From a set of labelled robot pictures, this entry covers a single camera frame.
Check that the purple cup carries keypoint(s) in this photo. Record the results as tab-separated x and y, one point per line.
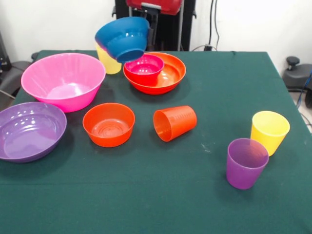
243	173

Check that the purple bowl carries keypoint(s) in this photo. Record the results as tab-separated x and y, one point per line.
29	131

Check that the orange cup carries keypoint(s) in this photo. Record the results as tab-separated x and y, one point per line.
178	122

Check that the large orange bowl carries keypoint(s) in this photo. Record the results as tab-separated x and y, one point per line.
173	73

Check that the pale yellow cup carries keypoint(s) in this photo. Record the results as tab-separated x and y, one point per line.
109	67

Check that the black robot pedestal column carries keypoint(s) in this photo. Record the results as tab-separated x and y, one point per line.
188	29

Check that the dark green tablecloth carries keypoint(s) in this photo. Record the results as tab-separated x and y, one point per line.
156	195

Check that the small pink-red bowl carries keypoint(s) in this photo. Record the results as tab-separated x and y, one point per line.
143	73

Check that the large pink bowl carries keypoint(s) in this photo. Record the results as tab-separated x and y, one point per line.
61	80

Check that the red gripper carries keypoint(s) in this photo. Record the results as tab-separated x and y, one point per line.
156	6

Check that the small blue bowl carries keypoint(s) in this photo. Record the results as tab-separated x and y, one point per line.
122	39

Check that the small orange bowl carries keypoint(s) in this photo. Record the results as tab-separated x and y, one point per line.
108	139

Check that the bright yellow cup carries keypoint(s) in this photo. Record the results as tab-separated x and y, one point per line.
268	136

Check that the black pedestal foot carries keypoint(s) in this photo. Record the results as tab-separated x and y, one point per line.
17	70
297	75

